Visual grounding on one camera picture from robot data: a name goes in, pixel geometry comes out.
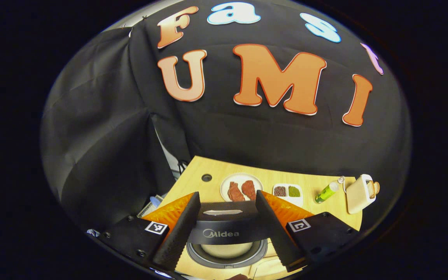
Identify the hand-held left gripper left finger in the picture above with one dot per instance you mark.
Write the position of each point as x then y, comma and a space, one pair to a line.
181, 237

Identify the white rice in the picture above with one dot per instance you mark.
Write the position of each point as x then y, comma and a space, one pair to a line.
226, 249

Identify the green label drink bottle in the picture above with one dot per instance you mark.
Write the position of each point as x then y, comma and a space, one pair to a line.
327, 191

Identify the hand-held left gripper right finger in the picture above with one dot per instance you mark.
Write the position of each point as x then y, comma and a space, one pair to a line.
274, 233

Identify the cream toaster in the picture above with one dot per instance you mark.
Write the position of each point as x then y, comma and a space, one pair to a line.
358, 194

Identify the white divided bean dish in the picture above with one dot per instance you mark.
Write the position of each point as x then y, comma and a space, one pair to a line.
287, 192

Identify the white round plate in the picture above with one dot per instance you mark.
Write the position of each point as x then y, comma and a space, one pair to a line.
243, 177

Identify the dark grey rice cooker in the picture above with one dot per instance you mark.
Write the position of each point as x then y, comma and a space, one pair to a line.
228, 223

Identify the toast slice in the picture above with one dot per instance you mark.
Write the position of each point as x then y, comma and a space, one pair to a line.
375, 189

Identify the red meat piece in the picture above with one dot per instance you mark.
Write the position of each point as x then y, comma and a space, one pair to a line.
249, 189
235, 191

